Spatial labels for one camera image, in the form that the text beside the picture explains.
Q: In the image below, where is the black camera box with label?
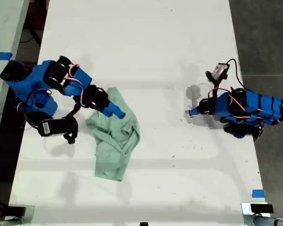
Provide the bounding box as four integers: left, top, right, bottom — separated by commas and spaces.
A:
37, 117, 79, 145

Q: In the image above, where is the metal table clamp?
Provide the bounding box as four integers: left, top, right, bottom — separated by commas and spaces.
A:
8, 204, 35, 226
241, 202, 274, 226

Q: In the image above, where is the metal tube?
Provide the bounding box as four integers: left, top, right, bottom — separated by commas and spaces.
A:
253, 214, 283, 226

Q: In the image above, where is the black looped camera cable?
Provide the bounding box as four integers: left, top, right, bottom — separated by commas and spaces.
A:
25, 110, 47, 129

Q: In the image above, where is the black floor cable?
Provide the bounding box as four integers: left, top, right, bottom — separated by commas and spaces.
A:
20, 23, 42, 47

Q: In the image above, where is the pale green T-shirt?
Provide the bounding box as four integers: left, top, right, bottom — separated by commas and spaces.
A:
85, 87, 141, 182

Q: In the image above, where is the silver black camera box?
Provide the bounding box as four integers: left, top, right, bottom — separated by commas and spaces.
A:
205, 62, 229, 83

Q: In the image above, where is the black camera stalk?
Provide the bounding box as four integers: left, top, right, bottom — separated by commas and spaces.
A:
61, 103, 82, 121
211, 79, 224, 92

